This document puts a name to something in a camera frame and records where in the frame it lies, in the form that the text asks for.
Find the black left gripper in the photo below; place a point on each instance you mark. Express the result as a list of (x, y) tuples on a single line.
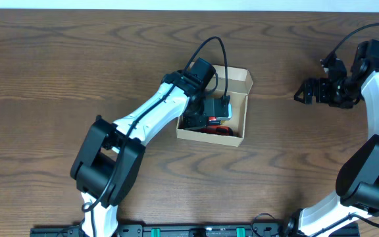
[(195, 120)]

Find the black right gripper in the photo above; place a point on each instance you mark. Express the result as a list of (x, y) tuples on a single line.
[(319, 91)]

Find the red stapler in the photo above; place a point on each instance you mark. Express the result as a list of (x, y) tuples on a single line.
[(213, 121)]

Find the red utility knife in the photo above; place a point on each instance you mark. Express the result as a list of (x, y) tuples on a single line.
[(217, 130)]

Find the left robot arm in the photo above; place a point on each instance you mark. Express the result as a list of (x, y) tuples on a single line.
[(108, 162)]

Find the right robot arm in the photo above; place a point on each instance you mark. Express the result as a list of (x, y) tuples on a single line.
[(356, 195)]

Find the cardboard box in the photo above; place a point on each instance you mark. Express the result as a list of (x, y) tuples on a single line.
[(239, 83)]

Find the black mounting rail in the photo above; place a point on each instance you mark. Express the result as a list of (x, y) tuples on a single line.
[(136, 230)]

